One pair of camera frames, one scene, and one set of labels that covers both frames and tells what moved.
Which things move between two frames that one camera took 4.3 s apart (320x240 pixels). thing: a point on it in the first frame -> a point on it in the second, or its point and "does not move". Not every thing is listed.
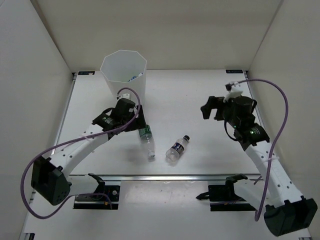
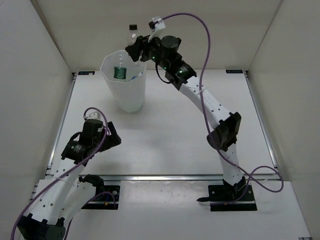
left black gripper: (139, 122) -> (112, 140)
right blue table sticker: (234, 71) does not move
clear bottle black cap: (172, 154) -> (133, 31)
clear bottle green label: (146, 134) -> (120, 72)
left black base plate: (99, 202) does not move
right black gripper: (215, 103) -> (143, 43)
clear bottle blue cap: (135, 76) does not move
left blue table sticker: (86, 73) does not move
